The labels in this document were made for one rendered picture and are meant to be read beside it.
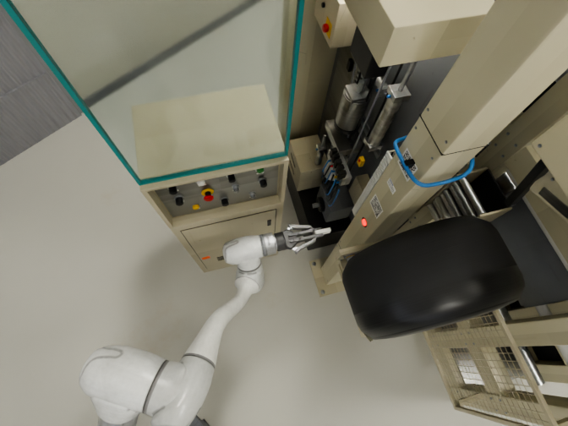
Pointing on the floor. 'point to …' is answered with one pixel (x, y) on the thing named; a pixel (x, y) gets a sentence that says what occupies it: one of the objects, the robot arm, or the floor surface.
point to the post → (468, 110)
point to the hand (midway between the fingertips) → (322, 232)
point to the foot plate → (324, 279)
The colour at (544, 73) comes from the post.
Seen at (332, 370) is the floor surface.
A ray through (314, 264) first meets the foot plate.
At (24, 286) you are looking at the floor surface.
